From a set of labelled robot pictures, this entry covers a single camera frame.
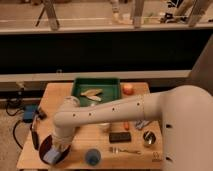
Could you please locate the purple bowl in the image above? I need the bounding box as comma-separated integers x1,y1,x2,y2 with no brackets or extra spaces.
39,135,70,165

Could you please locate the blue sponge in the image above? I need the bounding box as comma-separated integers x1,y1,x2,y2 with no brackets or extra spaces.
43,148,61,164

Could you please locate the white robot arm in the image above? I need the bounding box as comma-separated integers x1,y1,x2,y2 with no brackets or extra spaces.
52,85,213,171

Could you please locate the green tray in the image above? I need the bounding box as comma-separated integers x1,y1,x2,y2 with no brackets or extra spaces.
71,78,121,107

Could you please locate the orange fruit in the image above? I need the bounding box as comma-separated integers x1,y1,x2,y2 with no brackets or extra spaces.
122,83,134,95

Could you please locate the white cup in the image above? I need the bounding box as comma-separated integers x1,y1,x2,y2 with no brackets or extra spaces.
98,123,110,131

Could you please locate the orange carrot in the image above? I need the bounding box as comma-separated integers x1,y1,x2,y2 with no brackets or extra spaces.
123,122,130,131

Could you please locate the blue grey toy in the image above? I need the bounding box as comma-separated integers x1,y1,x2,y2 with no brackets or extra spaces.
135,120,149,130

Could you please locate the small metal cup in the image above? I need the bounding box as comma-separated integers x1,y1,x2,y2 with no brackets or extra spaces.
143,131,156,147

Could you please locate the blue cup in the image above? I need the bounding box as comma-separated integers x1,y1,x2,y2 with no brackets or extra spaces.
85,149,101,166

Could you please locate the blue box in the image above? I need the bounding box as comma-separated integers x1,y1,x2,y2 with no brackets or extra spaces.
23,105,37,123

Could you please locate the black cable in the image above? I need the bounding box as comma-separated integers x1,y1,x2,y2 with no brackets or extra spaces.
5,89,25,150

